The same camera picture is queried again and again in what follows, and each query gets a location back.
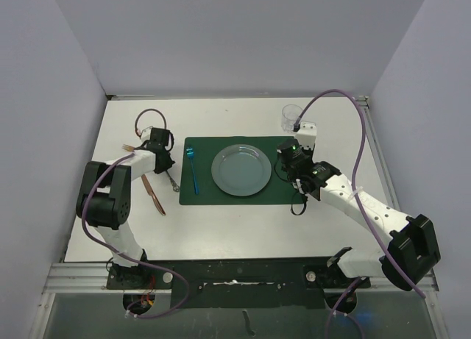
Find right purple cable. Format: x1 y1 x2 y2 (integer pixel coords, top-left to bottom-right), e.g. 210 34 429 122
292 89 428 339

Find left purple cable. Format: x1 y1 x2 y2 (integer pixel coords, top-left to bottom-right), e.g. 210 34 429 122
80 108 191 321

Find teal round plate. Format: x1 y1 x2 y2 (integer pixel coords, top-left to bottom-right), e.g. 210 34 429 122
211 143 272 197

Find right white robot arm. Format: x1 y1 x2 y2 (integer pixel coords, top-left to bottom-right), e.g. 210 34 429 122
277 138 441 291

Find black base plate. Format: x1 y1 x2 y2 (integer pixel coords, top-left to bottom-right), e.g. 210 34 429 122
106 257 370 313

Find clear plastic cup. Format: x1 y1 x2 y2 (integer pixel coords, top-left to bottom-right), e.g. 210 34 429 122
280 104 302 132

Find purple cable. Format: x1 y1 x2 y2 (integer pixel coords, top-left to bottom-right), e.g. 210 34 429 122
80 108 191 321
292 89 428 339

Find dark green placemat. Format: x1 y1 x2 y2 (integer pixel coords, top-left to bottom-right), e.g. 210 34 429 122
179 136 302 205

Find blue plastic spoon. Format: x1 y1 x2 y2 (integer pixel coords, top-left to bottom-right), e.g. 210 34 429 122
185 146 199 195

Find gold iridescent spoon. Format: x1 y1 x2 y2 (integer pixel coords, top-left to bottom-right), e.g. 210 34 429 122
166 171 180 193

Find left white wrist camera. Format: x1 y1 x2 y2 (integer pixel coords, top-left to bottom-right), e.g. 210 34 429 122
141 126 153 141

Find gold fork green handle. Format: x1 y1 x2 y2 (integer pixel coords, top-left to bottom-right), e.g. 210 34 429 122
122 144 135 152

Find copper knife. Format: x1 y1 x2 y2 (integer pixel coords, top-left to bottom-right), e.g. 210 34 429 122
141 174 166 216

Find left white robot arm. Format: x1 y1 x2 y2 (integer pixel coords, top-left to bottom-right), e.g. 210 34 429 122
76 127 174 288

